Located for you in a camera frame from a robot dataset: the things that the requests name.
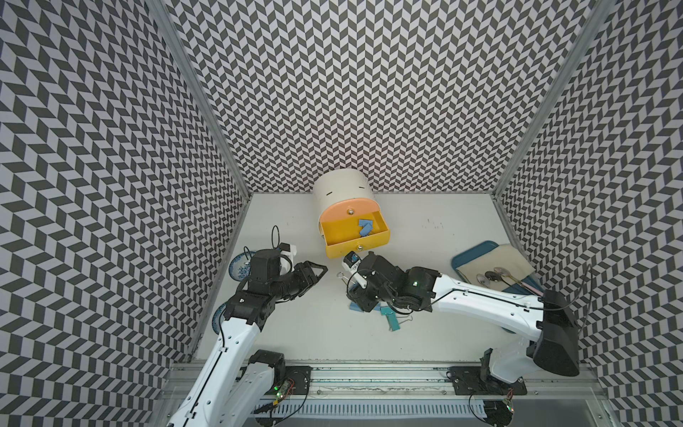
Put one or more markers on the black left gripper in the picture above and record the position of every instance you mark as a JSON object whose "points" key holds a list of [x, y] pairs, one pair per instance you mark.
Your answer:
{"points": [[307, 277]]}

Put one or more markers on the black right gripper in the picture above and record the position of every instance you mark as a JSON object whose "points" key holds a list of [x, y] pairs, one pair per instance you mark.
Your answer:
{"points": [[357, 293]]}

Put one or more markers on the yellow drawer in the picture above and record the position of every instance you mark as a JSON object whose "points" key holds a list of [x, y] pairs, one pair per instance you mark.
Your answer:
{"points": [[343, 236]]}

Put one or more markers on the blue binder clip bottom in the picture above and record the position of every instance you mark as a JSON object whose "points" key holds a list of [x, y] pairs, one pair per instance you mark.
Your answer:
{"points": [[366, 224]]}

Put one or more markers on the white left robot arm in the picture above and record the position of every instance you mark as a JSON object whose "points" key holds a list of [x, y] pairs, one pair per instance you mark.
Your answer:
{"points": [[233, 380]]}

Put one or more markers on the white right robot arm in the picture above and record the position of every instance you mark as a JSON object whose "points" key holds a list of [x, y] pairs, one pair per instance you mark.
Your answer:
{"points": [[545, 327]]}

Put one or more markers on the green binder clip centre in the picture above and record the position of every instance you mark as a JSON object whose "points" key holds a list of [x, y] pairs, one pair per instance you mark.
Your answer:
{"points": [[387, 310]]}

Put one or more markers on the green binder clip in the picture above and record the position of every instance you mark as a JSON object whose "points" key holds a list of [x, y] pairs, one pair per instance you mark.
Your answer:
{"points": [[395, 321], [387, 310]]}

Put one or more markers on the green binder clip bottom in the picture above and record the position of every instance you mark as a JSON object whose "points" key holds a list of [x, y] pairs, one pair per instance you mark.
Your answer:
{"points": [[395, 321]]}

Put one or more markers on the white round drawer cabinet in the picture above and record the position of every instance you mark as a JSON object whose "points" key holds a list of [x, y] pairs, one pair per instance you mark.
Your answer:
{"points": [[339, 185]]}

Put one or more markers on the blue patterned bowl far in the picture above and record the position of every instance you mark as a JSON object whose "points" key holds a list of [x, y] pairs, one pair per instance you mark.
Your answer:
{"points": [[239, 267]]}

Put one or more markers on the blue patterned bowl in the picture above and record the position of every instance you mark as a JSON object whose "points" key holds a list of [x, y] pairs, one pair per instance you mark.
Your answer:
{"points": [[239, 267], [218, 318]]}

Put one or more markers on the blue patterned bowl near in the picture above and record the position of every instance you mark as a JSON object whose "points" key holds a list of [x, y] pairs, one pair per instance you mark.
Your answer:
{"points": [[218, 318]]}

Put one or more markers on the metal spoons on cloth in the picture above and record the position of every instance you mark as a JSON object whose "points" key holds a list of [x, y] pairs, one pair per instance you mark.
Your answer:
{"points": [[500, 279]]}

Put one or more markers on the beige cloth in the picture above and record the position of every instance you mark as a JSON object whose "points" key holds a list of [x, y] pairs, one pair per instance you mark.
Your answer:
{"points": [[496, 264]]}

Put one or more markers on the teal cutting board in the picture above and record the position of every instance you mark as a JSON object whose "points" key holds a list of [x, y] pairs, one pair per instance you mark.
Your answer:
{"points": [[480, 256]]}

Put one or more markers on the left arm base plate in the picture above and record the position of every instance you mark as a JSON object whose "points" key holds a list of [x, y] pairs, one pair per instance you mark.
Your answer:
{"points": [[295, 382]]}

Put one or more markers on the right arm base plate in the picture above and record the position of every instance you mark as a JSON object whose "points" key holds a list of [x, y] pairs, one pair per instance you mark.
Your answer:
{"points": [[466, 381]]}

